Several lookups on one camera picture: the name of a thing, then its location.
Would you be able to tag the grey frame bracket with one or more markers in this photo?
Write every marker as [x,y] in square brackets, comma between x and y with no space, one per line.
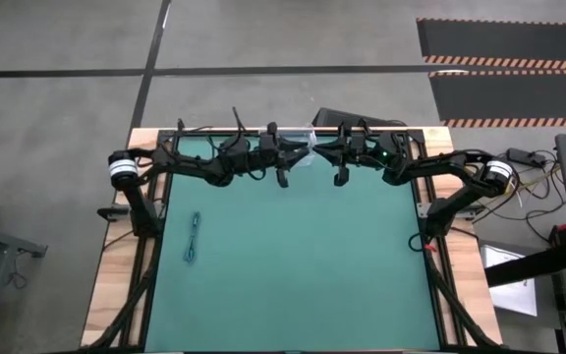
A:
[423,209]

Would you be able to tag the white paper sheet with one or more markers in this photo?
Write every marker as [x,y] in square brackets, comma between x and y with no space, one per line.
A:
[514,295]

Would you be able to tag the black power adapter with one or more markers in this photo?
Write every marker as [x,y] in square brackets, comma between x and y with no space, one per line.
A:
[526,157]

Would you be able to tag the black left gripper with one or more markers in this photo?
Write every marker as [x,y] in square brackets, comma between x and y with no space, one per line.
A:
[269,150]

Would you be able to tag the black box computer case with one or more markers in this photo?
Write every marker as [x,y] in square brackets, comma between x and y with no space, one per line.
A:
[347,118]

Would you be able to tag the black metal table frame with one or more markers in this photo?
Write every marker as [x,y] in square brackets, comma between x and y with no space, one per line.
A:
[152,295]

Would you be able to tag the black hazard striped floor mat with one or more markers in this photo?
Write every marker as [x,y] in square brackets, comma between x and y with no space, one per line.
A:
[504,41]
[509,98]

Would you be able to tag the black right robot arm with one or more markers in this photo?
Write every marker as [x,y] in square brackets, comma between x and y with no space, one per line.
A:
[435,167]

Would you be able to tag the black cart bar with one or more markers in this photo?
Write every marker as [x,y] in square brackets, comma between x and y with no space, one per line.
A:
[528,265]

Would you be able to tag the green table mat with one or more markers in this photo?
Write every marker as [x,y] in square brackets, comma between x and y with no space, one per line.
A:
[293,265]

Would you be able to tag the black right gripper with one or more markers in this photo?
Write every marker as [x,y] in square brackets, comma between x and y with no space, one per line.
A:
[359,152]

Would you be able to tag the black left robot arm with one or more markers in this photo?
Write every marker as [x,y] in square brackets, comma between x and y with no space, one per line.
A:
[189,167]

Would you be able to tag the clear plastic bin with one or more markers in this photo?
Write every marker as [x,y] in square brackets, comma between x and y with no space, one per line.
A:
[307,135]

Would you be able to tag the black frame bracket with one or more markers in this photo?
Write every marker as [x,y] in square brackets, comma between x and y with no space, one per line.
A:
[111,212]

